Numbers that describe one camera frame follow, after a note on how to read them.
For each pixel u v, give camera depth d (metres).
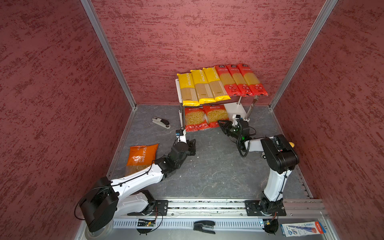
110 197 0.41
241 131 0.76
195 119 0.99
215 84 0.81
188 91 0.78
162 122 1.06
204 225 0.68
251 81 0.84
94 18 0.74
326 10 0.72
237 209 0.76
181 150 0.59
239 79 0.84
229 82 0.82
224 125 0.88
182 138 0.71
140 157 0.87
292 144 0.92
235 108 1.17
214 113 1.01
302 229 0.68
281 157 0.50
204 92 0.77
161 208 0.74
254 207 0.74
